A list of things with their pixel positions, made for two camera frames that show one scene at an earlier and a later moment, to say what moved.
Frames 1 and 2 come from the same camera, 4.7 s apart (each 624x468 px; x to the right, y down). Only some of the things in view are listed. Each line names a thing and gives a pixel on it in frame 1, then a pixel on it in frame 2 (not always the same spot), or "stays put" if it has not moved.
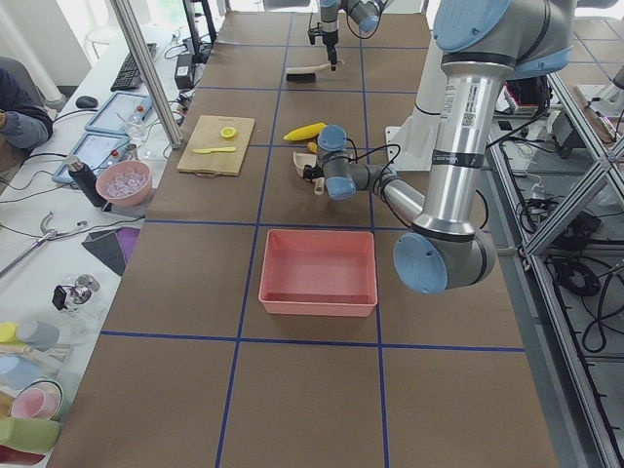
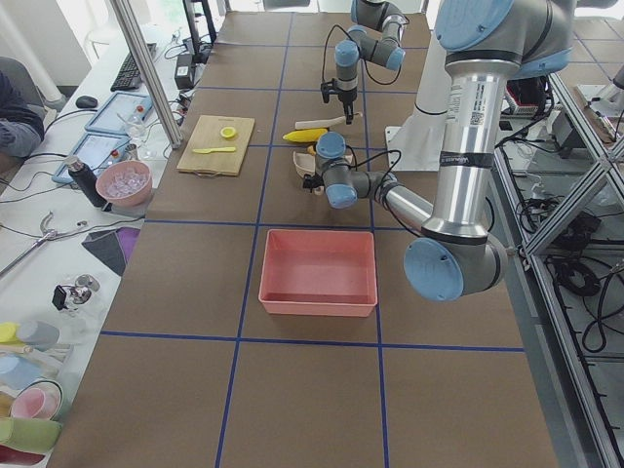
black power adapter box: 183,73 stays put
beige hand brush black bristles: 307,73 → 323,123
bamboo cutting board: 207,135 stays put
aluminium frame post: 131,23 stays put
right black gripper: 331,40 → 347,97
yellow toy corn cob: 305,131 stays put
